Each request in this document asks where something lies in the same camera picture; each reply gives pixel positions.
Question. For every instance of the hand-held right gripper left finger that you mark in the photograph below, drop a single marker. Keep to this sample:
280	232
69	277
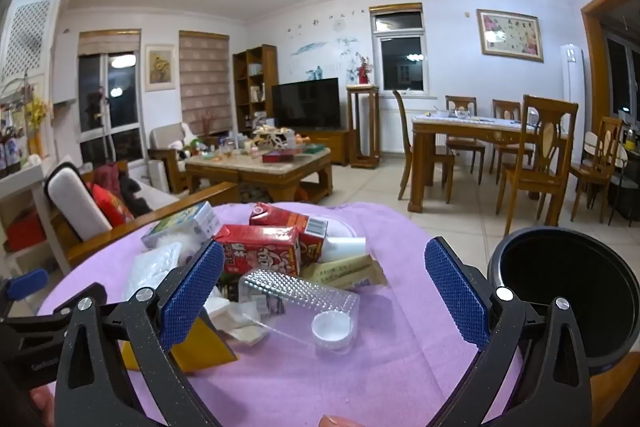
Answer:
192	292

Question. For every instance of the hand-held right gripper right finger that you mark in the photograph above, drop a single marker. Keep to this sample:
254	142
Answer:
457	292

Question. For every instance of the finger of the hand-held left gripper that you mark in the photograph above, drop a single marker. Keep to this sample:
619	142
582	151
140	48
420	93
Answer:
27	283

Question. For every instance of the dark printed packet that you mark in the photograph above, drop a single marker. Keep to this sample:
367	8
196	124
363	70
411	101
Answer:
230	289

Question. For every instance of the white tissue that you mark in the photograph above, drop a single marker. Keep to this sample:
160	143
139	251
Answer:
235	327

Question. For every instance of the yellow packet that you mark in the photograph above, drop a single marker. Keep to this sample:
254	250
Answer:
210	349

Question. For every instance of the green white cardboard box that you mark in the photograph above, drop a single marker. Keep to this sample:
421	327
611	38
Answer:
185	222

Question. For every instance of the red cartoon milk carton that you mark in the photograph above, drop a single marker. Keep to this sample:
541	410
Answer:
260	252

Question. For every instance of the clear plastic tray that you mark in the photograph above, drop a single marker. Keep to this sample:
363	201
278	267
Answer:
300	294

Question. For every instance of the black round trash bin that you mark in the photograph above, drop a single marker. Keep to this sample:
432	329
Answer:
565	267

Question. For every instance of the yellow-green paper wrapper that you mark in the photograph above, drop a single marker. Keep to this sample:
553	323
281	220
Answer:
345	274

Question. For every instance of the red barcode milk carton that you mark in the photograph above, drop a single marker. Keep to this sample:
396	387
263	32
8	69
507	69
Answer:
285	218

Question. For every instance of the white round cap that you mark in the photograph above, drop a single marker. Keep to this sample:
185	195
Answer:
330	327

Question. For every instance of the wooden sofa white cushions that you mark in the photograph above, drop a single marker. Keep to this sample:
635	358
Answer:
75	202

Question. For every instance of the white shelf unit with bottles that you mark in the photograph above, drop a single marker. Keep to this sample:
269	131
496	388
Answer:
20	187

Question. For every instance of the dark clothing pile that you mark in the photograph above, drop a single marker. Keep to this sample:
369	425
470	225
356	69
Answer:
132	197

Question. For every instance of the red printed cushion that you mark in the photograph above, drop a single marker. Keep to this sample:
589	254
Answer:
112	204

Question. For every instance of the wooden coffee table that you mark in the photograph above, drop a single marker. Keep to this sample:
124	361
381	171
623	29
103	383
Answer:
260	174

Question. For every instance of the wooden dining chair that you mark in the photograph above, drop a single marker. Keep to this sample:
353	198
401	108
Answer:
462	107
537	157
600	172
506	112
425	157

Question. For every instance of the purple tablecloth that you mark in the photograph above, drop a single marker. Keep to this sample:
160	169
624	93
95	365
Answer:
350	382

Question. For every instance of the wooden armchair white cushion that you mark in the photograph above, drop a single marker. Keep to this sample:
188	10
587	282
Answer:
167	142

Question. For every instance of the cluster of bottles and snacks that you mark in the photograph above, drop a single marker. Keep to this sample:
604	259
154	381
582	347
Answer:
250	142

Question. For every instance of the flat red box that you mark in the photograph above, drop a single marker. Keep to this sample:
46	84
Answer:
280	156

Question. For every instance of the wooden dining table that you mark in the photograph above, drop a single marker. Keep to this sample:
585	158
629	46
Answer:
450	127

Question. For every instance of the yellow artificial flowers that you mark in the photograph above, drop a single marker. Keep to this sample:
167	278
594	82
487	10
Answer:
37	114

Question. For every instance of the tall wooden plant stand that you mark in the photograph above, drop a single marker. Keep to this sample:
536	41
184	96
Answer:
364	127

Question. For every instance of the wooden television stand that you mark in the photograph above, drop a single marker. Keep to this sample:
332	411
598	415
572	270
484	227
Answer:
330	147

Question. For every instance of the glass balcony door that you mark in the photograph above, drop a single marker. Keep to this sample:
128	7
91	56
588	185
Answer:
107	107

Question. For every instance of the wooden bookshelf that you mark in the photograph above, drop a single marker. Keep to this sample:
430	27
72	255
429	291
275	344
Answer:
255	87

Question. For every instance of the beige roller blind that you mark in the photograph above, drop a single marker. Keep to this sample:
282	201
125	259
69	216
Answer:
205	77

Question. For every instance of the black flat television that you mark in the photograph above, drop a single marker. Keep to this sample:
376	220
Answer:
306	104

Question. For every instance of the framed sunflower painting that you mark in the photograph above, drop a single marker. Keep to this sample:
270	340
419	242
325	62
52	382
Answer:
160	68

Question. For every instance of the white standing air conditioner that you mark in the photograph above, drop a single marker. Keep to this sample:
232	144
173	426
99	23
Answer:
572	92

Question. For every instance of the red vase with flowers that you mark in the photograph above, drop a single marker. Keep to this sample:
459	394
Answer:
362	72

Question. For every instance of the white framed window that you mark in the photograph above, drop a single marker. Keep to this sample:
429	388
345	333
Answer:
400	57

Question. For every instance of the white lattice cabinet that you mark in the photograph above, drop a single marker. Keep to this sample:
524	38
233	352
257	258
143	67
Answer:
27	32

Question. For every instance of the framed flower picture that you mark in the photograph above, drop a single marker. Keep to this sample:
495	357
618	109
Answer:
510	34

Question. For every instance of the wooden doorway frame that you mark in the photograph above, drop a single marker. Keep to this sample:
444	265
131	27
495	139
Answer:
592	57

